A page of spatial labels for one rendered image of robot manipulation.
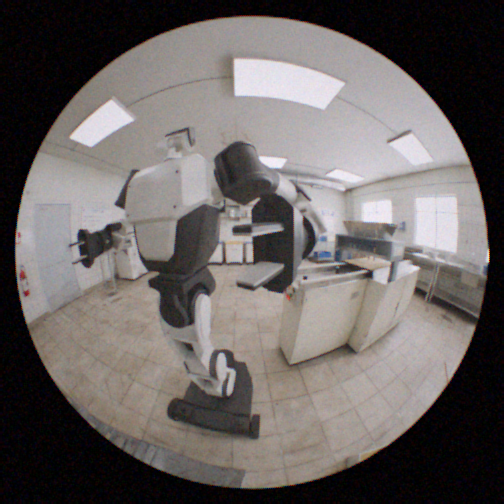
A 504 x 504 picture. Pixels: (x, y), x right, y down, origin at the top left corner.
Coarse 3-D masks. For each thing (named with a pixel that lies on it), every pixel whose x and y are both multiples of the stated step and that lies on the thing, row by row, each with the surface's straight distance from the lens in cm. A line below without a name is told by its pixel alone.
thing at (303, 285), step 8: (360, 272) 128; (368, 272) 138; (304, 280) 92; (312, 280) 93; (320, 280) 97; (328, 280) 102; (336, 280) 107; (344, 280) 114; (352, 280) 122; (304, 288) 92; (312, 288) 95
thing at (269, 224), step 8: (264, 216) 16; (272, 216) 16; (240, 224) 13; (248, 224) 12; (256, 224) 12; (264, 224) 13; (272, 224) 14; (280, 224) 15; (240, 232) 12; (248, 232) 11; (256, 232) 12; (264, 232) 12
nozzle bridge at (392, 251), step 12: (336, 240) 166; (348, 240) 164; (360, 240) 153; (372, 240) 135; (384, 240) 129; (396, 240) 157; (348, 252) 182; (360, 252) 147; (372, 252) 145; (384, 252) 138; (396, 252) 136; (396, 264) 142
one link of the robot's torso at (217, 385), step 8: (224, 360) 72; (216, 368) 69; (224, 368) 75; (192, 376) 82; (200, 376) 79; (208, 376) 79; (216, 376) 79; (224, 376) 77; (200, 384) 90; (208, 384) 97; (216, 384) 80; (224, 384) 99; (208, 392) 103; (216, 392) 98; (224, 392) 100
